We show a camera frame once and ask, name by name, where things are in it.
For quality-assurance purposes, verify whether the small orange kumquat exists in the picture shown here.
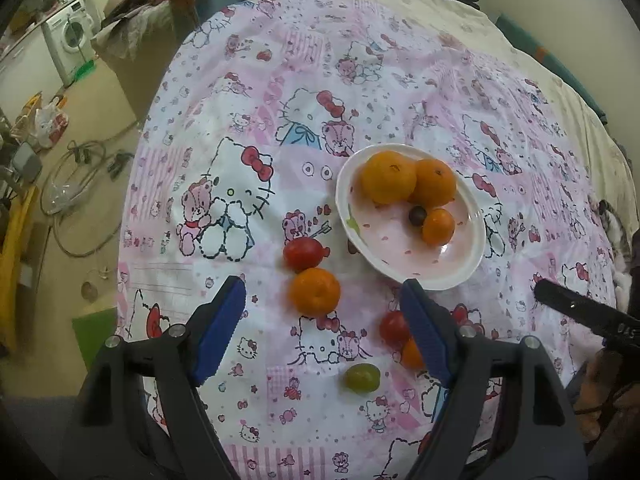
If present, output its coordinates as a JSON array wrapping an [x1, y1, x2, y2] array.
[[421, 208, 456, 247]]

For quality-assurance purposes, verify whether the large orange left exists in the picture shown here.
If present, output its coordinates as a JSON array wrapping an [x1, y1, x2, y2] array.
[[359, 151, 416, 206]]

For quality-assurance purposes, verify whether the pink Hello Kitty bedsheet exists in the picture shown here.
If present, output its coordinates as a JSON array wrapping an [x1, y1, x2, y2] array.
[[118, 0, 615, 479]]

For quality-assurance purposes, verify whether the green grape tomato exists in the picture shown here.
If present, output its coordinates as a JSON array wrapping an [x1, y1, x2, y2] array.
[[343, 363, 381, 393]]

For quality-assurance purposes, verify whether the white pink oval plate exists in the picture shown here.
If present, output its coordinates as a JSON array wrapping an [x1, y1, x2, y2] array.
[[334, 142, 487, 292]]

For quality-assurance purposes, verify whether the large orange right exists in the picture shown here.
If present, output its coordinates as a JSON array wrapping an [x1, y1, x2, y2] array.
[[411, 158, 457, 208]]

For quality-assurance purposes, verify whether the green floor mat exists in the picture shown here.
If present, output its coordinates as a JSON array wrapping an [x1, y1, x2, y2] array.
[[72, 308, 117, 367]]

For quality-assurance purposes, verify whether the red tomato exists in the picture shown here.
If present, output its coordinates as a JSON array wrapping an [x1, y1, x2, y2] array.
[[283, 237, 331, 273], [378, 310, 411, 349]]

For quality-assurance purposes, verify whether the white washing machine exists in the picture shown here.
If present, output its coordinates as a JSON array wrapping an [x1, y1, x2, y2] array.
[[42, 0, 94, 87]]

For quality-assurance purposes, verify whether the hose coil on floor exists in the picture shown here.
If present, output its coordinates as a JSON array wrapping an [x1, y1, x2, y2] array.
[[38, 138, 137, 259]]

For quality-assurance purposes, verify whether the medium mandarin orange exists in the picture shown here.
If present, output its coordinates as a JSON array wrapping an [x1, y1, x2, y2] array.
[[288, 268, 341, 318]]

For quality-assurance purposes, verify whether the yellow floor item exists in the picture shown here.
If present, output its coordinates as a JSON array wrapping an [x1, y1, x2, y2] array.
[[0, 185, 39, 353]]

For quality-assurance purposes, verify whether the dark grape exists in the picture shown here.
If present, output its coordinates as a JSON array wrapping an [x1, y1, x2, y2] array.
[[408, 206, 427, 228]]

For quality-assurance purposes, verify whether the small orange mandarin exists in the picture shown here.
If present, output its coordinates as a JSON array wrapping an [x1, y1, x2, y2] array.
[[400, 338, 426, 372]]

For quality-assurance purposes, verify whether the large orange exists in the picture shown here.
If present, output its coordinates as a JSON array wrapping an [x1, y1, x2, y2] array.
[[411, 158, 457, 208], [359, 151, 416, 206]]

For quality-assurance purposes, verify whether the white red plastic bag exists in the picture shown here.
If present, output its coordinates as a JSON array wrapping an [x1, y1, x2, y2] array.
[[35, 94, 68, 150]]

